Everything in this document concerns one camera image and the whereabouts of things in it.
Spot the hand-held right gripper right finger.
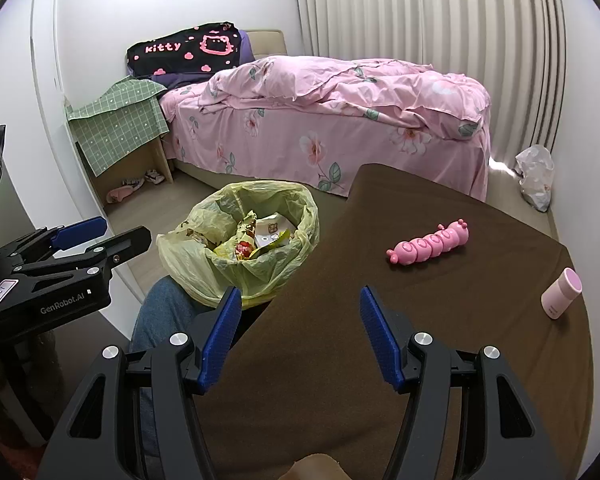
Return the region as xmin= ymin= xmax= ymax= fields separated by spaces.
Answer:
xmin=359 ymin=286 xmax=566 ymax=480

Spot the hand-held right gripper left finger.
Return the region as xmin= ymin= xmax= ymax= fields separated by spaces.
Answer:
xmin=37 ymin=285 xmax=243 ymax=480

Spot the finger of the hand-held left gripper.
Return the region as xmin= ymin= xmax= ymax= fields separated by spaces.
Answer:
xmin=0 ymin=216 xmax=107 ymax=271
xmin=17 ymin=226 xmax=152 ymax=286

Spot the yellow plastic bag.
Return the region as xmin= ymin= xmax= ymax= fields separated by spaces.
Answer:
xmin=156 ymin=181 xmax=321 ymax=309

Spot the pile of snack wrappers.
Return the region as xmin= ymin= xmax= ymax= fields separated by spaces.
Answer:
xmin=180 ymin=209 xmax=301 ymax=263

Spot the wooden nightstand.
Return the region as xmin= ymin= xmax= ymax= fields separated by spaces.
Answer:
xmin=77 ymin=137 xmax=175 ymax=206

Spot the pink caterpillar toy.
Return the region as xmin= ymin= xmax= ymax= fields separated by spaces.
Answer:
xmin=386 ymin=218 xmax=469 ymax=266

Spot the green checked cloth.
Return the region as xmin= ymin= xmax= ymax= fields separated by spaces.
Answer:
xmin=66 ymin=76 xmax=170 ymax=178

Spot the white wardrobe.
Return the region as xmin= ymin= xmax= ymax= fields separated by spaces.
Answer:
xmin=0 ymin=0 xmax=131 ymax=331

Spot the bed with pink floral sheet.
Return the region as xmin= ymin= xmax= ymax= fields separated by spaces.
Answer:
xmin=157 ymin=56 xmax=492 ymax=200

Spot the pink cup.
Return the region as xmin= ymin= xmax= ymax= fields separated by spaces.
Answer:
xmin=540 ymin=267 xmax=582 ymax=320

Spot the black pink printed blanket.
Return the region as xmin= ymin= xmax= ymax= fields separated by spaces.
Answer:
xmin=126 ymin=22 xmax=242 ymax=81

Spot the white plastic bag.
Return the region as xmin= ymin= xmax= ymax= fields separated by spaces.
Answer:
xmin=515 ymin=145 xmax=555 ymax=212

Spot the beige headboard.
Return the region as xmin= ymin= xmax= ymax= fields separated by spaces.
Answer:
xmin=242 ymin=30 xmax=287 ymax=58

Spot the pink floral duvet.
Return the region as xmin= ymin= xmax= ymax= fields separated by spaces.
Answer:
xmin=197 ymin=56 xmax=491 ymax=141

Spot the striped beige curtain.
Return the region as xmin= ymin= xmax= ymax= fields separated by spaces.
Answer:
xmin=295 ymin=0 xmax=566 ymax=153

